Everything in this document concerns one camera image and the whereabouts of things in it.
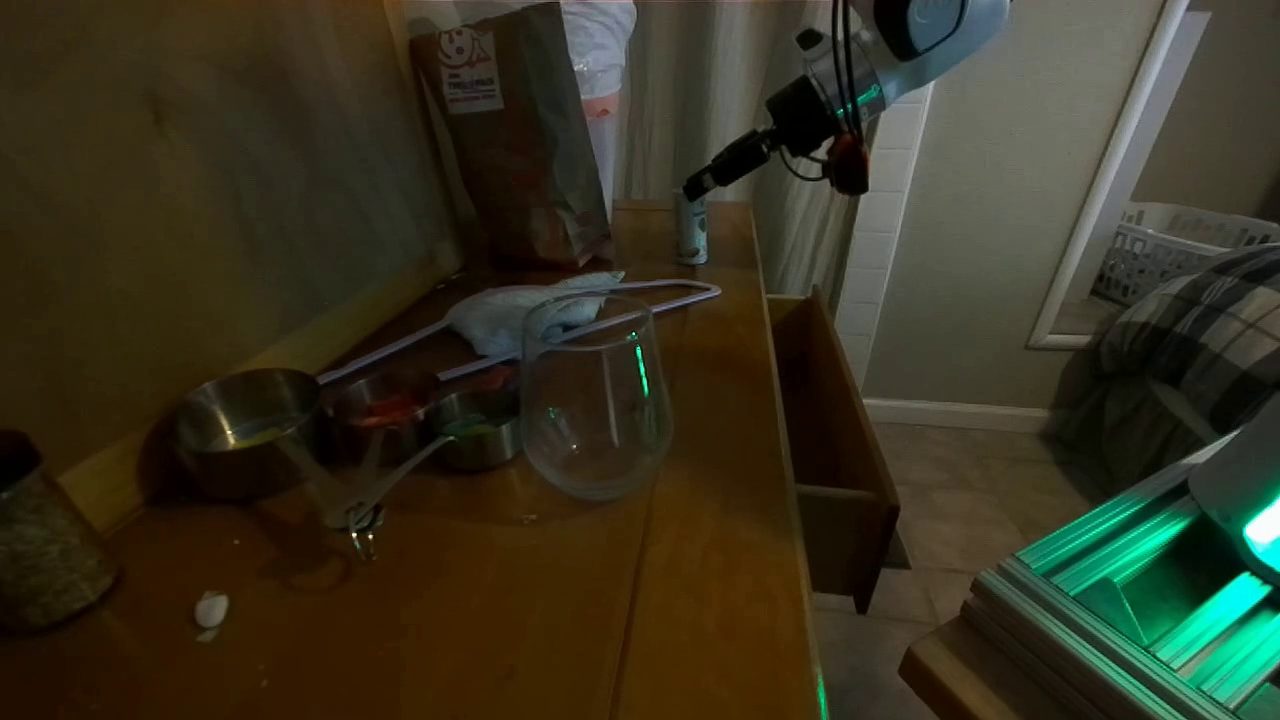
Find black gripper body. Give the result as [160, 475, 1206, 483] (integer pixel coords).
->
[764, 72, 844, 166]

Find small white container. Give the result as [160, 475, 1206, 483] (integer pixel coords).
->
[677, 194, 719, 274]

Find wooden dresser drawer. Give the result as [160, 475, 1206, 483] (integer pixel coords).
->
[770, 294, 910, 619]

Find beige curtain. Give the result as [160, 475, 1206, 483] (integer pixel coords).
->
[626, 0, 865, 304]

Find white trash bin with bag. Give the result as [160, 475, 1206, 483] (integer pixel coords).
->
[557, 0, 640, 218]

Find brown paper bag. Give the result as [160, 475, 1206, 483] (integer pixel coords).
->
[406, 0, 621, 278]

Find light blue cloth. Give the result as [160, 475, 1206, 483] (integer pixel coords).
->
[445, 269, 630, 363]

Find clear stemless glass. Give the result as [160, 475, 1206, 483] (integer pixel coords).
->
[515, 309, 677, 508]

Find small steel measuring cup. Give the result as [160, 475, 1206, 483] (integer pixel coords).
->
[350, 379, 528, 531]

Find white laundry basket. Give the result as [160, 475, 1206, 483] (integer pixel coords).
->
[1088, 196, 1280, 311]

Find medium steel measuring cup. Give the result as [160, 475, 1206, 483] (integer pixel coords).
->
[317, 367, 453, 535]

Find plaid blanket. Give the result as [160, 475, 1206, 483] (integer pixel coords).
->
[1044, 245, 1280, 504]

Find wooden dresser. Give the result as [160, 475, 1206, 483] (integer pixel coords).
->
[0, 196, 837, 720]

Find wooden back panel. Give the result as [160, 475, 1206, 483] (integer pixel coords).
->
[0, 0, 465, 526]

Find large steel measuring cup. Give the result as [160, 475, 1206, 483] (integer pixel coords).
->
[160, 367, 394, 557]

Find small white scrap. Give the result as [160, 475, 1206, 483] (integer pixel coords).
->
[192, 587, 236, 639]

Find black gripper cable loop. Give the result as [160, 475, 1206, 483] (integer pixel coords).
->
[777, 0, 871, 184]

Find white door frame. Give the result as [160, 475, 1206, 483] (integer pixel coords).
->
[1023, 0, 1215, 352]

